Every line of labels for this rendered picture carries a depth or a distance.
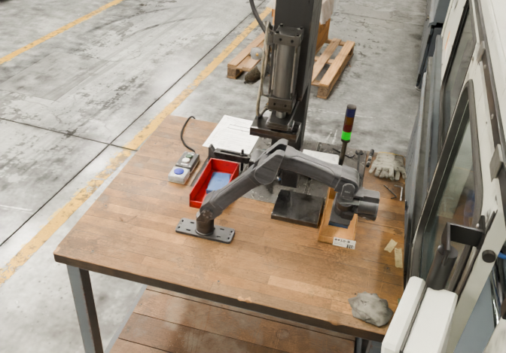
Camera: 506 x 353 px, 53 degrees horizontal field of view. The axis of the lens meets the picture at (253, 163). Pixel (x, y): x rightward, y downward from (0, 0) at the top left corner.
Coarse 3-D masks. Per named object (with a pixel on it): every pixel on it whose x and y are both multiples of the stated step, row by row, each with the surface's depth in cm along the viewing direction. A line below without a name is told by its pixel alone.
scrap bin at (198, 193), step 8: (216, 160) 203; (224, 160) 202; (208, 168) 201; (216, 168) 205; (224, 168) 204; (232, 168) 203; (200, 176) 193; (208, 176) 202; (232, 176) 194; (200, 184) 194; (208, 184) 198; (192, 192) 185; (200, 192) 193; (192, 200) 185; (200, 200) 189
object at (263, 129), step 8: (296, 104) 198; (272, 112) 191; (280, 112) 187; (256, 120) 194; (264, 120) 194; (272, 120) 186; (280, 120) 187; (288, 120) 187; (256, 128) 189; (264, 128) 189; (272, 128) 186; (280, 128) 186; (288, 128) 188; (296, 128) 191; (264, 136) 190; (272, 136) 190; (280, 136) 189; (288, 136) 188; (296, 136) 187
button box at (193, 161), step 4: (192, 116) 244; (184, 124) 234; (184, 144) 220; (188, 148) 218; (192, 148) 217; (184, 152) 211; (188, 152) 211; (192, 152) 212; (184, 156) 208; (196, 156) 209; (180, 160) 206; (192, 160) 206; (196, 160) 207; (176, 164) 203; (180, 164) 204; (184, 164) 204; (188, 164) 204; (192, 164) 204; (196, 164) 209; (188, 168) 203; (192, 168) 204
